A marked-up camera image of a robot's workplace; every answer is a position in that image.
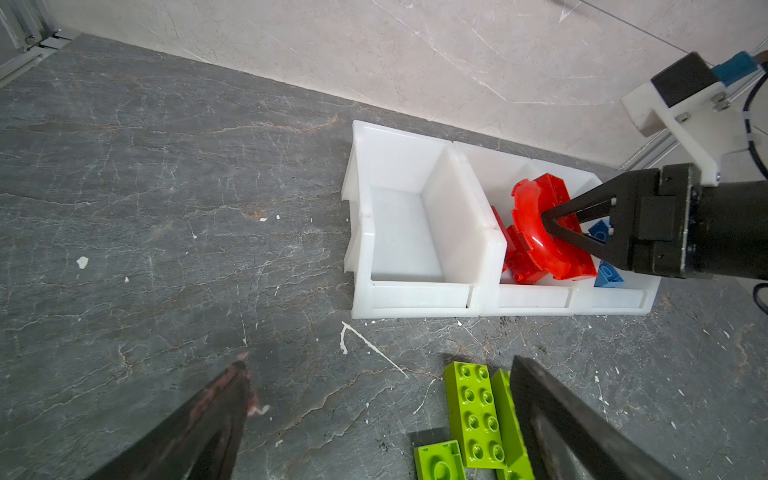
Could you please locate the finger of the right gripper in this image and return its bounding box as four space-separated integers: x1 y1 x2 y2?
540 174 624 224
542 217 618 264

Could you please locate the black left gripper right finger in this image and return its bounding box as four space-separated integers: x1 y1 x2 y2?
510 356 679 479

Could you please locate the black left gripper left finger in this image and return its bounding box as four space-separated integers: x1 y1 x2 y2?
90 360 251 479

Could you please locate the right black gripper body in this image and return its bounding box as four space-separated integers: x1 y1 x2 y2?
611 164 767 280

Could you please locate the blue lego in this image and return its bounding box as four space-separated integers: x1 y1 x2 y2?
594 261 624 288

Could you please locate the red arch lego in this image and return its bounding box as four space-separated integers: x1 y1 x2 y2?
511 174 597 281

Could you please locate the red double lego brick top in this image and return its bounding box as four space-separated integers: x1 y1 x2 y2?
504 225 548 285

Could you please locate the green lego brick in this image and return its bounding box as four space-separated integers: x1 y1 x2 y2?
414 440 466 480
444 362 506 469
491 370 534 480

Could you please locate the blue lego brick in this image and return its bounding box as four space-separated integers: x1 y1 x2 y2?
588 220 611 243

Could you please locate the white right storage bin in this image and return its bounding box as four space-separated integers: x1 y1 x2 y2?
525 160 660 315

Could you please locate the white storage bin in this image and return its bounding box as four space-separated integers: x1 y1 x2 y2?
525 160 660 315
342 120 503 319
454 142 600 316

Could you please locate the white middle storage bin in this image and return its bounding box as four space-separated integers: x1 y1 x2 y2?
454 142 600 316

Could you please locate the white left storage bin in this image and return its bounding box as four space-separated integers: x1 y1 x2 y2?
342 120 503 319

